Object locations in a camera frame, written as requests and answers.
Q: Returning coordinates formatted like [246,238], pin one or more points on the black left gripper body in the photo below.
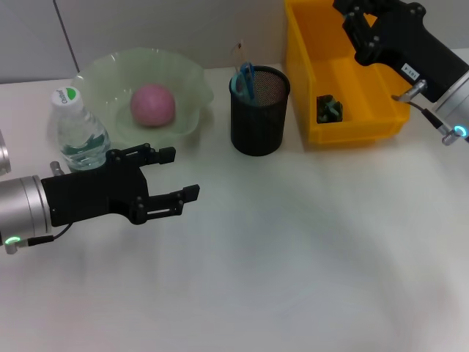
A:
[91,194]

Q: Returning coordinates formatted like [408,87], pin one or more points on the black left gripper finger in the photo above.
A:
[190,194]
[165,155]

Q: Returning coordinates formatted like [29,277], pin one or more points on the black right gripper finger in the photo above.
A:
[355,25]
[373,6]

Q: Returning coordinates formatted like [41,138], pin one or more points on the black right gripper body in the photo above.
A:
[406,47]

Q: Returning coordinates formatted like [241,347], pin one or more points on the clear water bottle green label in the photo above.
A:
[80,139]

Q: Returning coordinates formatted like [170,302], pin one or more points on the green plastic wrapper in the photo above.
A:
[328,110]

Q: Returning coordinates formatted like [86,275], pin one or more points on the blue and teal scissors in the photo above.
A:
[249,84]

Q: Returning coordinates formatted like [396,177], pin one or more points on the clear plastic ruler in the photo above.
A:
[239,55]

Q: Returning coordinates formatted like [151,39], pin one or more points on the pink peach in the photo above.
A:
[153,105]

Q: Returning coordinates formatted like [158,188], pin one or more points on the light green wavy fruit plate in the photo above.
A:
[165,73]

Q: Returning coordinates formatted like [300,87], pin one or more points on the black mesh pen cup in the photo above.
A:
[256,135]

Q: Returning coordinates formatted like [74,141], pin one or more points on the yellow plastic storage bin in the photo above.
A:
[348,124]

